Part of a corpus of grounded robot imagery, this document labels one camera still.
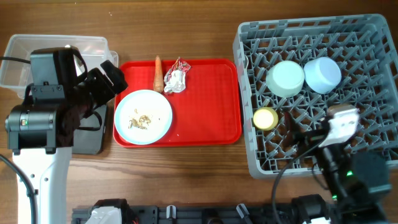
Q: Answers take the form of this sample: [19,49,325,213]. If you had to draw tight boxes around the yellow cup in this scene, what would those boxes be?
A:
[253,107,279,131]

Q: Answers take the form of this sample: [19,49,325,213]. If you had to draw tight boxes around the orange carrot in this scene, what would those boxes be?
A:
[153,55,164,93]

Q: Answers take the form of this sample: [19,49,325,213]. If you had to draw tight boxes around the light blue plate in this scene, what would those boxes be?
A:
[114,90,173,146]

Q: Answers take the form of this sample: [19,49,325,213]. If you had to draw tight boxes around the light green bowl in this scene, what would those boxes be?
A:
[266,60,305,98]

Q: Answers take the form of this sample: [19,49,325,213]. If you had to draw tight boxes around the white tissue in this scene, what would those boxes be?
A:
[164,69,186,94]

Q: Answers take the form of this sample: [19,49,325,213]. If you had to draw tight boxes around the light blue bowl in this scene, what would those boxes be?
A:
[303,57,341,94]

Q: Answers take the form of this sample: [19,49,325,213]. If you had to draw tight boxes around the foil wrapper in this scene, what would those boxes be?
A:
[168,57,191,75]

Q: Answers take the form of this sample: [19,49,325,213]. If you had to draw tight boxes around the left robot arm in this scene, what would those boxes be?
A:
[4,46,127,223]

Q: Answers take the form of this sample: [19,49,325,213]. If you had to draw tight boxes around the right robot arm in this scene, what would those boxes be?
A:
[282,105,392,223]

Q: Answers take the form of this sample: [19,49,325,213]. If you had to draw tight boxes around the black waste bin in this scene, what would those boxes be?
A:
[72,105,108,155]

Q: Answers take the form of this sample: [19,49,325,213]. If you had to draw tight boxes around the grey dishwasher rack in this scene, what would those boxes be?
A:
[233,14,397,179]

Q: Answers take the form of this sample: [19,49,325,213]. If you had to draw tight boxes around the food scraps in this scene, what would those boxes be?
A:
[128,108,160,130]

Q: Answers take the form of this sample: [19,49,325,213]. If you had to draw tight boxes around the clear plastic bin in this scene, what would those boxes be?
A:
[1,34,119,98]

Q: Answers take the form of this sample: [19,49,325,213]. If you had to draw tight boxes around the red plastic tray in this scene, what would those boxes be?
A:
[113,58,243,148]

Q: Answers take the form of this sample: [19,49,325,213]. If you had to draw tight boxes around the black mounting rail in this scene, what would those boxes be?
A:
[71,202,312,224]

